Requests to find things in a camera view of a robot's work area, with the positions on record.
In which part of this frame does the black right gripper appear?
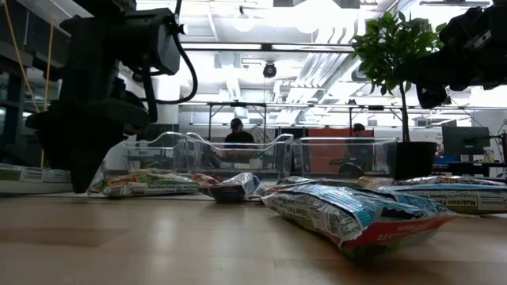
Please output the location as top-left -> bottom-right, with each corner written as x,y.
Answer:
399,0 -> 507,110

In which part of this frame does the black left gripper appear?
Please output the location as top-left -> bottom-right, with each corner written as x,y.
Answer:
25,78 -> 151,194

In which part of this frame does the pink red granola bar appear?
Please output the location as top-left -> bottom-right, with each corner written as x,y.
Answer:
398,176 -> 507,187

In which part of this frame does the grey woven mat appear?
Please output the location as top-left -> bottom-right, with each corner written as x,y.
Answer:
27,192 -> 263,201

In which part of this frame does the green leafy small tree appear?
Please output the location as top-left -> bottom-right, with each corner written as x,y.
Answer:
351,10 -> 448,143

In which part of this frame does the black computer monitor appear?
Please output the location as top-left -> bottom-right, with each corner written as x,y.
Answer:
442,126 -> 491,162

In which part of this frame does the clear plastic bin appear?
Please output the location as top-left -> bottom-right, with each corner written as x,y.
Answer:
105,131 -> 207,176
185,132 -> 295,180
292,137 -> 398,179

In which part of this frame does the dark glass cabinet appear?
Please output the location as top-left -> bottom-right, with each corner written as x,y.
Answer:
0,0 -> 72,167

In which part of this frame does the dark office desk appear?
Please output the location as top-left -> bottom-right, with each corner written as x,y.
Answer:
433,160 -> 507,178

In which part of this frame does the orange partition board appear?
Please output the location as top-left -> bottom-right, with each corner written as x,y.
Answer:
307,127 -> 375,175

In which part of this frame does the person with cap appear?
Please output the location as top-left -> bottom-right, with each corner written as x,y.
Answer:
223,117 -> 257,146

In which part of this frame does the long overhead light bar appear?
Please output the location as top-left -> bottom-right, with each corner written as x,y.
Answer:
180,41 -> 356,52

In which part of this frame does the black wall screen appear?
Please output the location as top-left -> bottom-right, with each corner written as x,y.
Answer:
136,123 -> 180,143

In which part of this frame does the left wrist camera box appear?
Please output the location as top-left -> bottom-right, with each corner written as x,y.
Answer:
114,6 -> 182,77

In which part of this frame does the black left camera cable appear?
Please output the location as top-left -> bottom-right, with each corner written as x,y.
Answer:
140,0 -> 199,124

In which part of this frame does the black metal frame stand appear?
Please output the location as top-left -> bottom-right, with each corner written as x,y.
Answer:
208,101 -> 269,140

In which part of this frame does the round ceiling ring lamp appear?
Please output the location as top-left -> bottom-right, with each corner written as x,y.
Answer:
233,11 -> 255,33

